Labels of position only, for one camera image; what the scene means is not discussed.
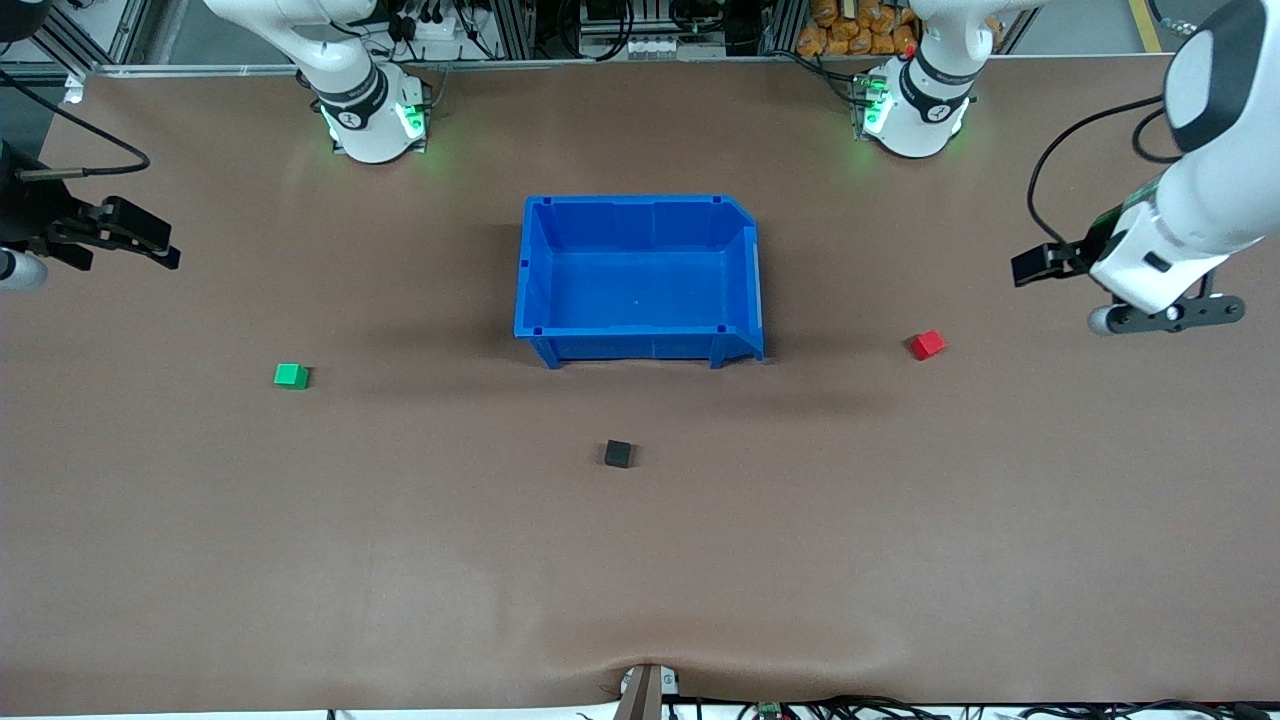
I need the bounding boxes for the orange snack bags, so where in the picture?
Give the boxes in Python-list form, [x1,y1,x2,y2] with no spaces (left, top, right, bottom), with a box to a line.
[795,0,1001,58]

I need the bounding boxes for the white power strip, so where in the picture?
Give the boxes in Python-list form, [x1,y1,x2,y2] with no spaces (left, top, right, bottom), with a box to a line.
[385,0,463,43]

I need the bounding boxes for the blue plastic bin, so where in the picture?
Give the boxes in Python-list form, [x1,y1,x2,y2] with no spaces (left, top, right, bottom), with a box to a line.
[514,195,766,371]

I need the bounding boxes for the dark control equipment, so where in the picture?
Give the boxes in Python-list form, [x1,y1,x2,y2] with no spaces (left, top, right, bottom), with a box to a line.
[578,0,738,61]

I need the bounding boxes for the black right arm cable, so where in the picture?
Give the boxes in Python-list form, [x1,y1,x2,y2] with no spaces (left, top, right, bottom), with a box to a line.
[0,70,152,182]

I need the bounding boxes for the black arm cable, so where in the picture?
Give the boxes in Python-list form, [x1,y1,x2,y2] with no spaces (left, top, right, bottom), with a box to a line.
[1027,95,1187,253]
[0,70,152,182]

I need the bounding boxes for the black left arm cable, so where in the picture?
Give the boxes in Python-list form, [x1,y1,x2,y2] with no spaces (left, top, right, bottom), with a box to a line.
[1027,95,1187,253]

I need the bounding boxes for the aluminium frame profile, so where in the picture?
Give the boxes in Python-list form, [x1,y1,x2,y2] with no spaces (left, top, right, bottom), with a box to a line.
[30,0,153,76]

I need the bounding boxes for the aluminium frame post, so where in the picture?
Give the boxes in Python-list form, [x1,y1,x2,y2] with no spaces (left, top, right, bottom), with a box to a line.
[757,0,809,56]
[488,0,541,61]

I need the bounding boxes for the metal table edge rail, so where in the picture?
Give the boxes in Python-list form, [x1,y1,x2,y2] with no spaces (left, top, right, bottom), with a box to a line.
[88,56,1176,77]

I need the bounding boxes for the black cable bundle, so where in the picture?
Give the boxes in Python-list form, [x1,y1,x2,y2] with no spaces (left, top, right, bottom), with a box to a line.
[690,695,1280,720]

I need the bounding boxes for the brown camera mount bracket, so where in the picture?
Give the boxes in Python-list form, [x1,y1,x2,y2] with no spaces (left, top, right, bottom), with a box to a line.
[612,663,683,720]

